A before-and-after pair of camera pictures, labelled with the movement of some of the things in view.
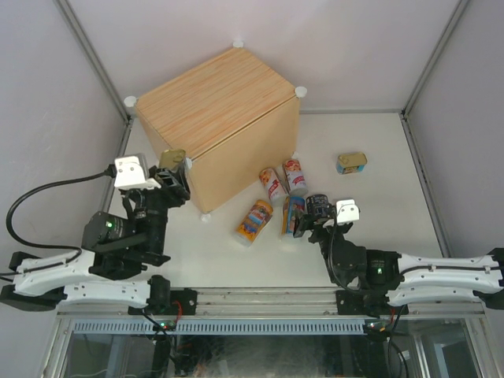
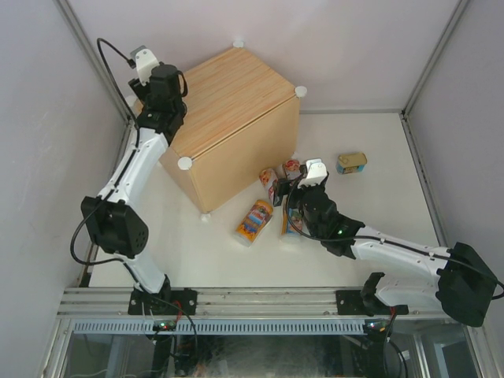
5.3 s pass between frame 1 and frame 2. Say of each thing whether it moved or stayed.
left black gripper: moved
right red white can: stayed
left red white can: stayed
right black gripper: moved
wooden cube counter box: stayed
